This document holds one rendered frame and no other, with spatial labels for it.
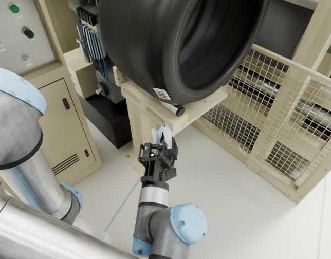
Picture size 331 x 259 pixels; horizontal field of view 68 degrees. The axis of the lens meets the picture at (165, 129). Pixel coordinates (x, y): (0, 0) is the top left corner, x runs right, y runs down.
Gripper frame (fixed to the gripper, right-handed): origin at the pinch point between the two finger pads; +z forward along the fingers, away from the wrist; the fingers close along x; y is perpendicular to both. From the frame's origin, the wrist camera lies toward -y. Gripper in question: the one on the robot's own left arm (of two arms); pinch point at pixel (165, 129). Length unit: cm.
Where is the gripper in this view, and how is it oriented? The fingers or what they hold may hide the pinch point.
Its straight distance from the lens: 75.4
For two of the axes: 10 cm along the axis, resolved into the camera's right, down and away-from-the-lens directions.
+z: 0.9, -8.3, 5.5
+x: -9.2, 1.4, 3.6
